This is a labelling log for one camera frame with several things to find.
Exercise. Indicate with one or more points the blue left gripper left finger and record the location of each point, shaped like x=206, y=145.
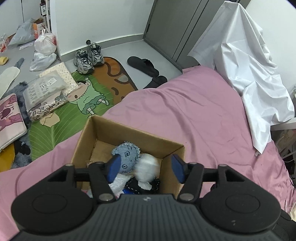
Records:
x=101, y=175

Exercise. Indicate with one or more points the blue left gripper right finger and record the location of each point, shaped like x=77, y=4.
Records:
x=191, y=176

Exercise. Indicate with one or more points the clear bag white filling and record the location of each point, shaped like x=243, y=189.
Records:
x=119, y=183

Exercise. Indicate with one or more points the blue denim heart plush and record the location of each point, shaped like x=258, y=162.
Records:
x=129, y=154

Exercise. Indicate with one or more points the black patch plush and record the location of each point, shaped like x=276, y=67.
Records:
x=143, y=188

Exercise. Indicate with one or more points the small white pack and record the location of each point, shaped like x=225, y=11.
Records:
x=146, y=168

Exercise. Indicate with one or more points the blue tissue pack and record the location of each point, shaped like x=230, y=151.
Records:
x=127, y=191

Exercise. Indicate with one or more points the brown cardboard box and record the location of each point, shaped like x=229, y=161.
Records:
x=101, y=138

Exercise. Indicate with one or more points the pink bed sheet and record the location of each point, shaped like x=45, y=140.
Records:
x=244, y=196

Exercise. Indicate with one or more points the cartoon floor mat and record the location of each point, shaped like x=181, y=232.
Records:
x=60, y=117

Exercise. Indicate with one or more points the packaged bedding bundle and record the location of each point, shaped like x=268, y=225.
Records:
x=49, y=91

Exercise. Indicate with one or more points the pink cartoon cushion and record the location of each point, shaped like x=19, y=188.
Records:
x=11, y=122

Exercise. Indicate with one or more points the grey sneaker pair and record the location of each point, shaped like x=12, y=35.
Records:
x=87, y=60

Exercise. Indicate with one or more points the black slipper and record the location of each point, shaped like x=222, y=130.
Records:
x=143, y=65

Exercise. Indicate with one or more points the white insole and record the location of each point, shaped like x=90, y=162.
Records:
x=6, y=78

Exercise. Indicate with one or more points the white draped sheet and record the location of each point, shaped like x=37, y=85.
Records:
x=233, y=45

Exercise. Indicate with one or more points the white plastic bag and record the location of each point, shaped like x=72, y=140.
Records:
x=45, y=43

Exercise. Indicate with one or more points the grey wardrobe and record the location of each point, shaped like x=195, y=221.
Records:
x=174, y=27

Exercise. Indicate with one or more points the yellow slipper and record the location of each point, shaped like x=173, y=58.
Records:
x=3, y=60

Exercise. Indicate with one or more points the grey plastic bag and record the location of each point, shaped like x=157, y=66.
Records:
x=24, y=34

